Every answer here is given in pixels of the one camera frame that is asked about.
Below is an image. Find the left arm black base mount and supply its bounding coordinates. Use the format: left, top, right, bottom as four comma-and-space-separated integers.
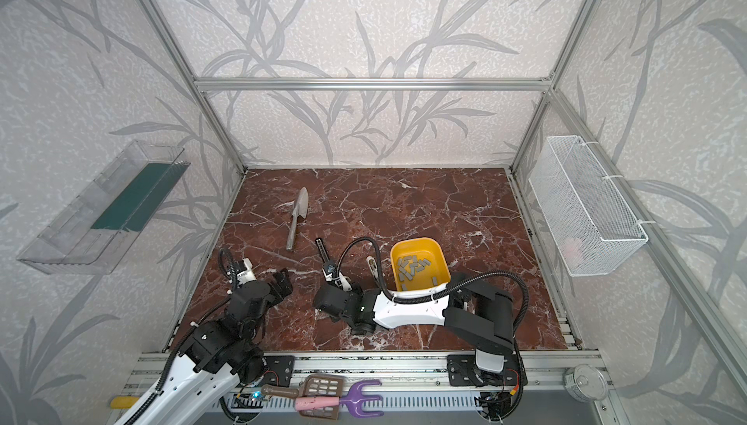
250, 355, 296, 387

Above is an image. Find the pink object in basket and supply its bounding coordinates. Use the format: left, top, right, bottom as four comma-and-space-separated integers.
560, 238, 585, 269

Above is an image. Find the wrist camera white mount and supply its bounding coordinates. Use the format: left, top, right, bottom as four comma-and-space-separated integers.
231, 258, 257, 288
323, 268, 352, 292

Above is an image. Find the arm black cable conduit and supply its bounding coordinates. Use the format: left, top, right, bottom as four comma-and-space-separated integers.
335, 236, 531, 333
119, 246, 246, 425

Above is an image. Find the purple toy fork pink handle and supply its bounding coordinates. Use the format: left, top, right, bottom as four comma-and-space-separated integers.
294, 380, 384, 418

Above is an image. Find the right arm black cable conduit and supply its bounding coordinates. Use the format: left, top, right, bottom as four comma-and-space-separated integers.
335, 236, 531, 333

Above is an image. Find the white slotted cable duct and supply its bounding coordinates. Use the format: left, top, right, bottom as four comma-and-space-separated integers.
226, 392, 486, 413

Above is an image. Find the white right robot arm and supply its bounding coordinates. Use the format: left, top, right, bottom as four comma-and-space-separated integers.
313, 271, 529, 374

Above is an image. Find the yellow plastic tray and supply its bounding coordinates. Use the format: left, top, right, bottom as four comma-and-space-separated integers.
390, 238, 451, 292

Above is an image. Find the clear plastic wall bin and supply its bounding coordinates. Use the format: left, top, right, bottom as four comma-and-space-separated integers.
17, 140, 191, 275

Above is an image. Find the grey staple strips pile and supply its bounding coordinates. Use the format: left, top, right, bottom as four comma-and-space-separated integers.
396, 255, 439, 291

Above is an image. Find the round grey metal disc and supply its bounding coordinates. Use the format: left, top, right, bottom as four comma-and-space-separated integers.
563, 364, 609, 403

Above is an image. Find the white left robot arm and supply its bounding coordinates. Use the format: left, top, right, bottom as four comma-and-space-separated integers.
118, 269, 293, 424

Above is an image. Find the brown toy spatula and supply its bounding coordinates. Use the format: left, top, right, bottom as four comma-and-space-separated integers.
260, 374, 345, 420

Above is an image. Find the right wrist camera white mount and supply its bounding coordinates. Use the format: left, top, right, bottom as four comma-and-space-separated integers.
323, 268, 352, 292

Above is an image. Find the green toy shovel yellow handle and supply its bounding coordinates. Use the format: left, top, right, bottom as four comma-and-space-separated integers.
109, 396, 140, 411

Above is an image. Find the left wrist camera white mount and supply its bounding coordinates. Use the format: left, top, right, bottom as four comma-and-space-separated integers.
231, 258, 257, 288

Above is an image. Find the grey toy trowel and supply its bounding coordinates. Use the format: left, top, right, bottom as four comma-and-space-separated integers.
285, 187, 309, 251

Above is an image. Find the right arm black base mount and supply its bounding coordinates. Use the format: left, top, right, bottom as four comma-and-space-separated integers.
447, 354, 527, 388

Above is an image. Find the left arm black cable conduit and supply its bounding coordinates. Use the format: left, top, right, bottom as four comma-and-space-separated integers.
119, 246, 246, 425

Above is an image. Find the white wire mesh basket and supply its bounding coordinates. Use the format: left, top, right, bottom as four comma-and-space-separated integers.
529, 135, 649, 277

